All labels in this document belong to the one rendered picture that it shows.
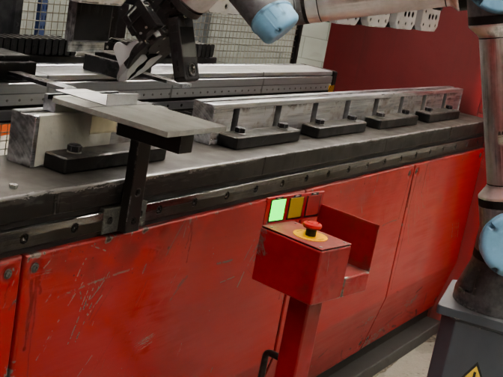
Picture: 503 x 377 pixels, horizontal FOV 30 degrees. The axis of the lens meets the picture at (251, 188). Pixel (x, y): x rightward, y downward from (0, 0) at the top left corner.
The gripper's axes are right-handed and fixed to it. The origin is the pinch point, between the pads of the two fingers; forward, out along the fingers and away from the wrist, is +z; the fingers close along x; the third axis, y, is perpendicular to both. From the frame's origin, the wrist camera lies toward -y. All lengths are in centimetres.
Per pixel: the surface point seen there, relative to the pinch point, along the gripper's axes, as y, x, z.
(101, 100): -0.5, 1.8, 5.7
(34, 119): 0.0, 14.5, 11.2
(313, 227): -37.8, -30.3, 0.1
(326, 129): -9, -90, 13
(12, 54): 21.4, -0.3, 19.9
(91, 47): 10.0, -1.0, 3.2
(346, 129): -9, -102, 13
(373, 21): 13, -114, -7
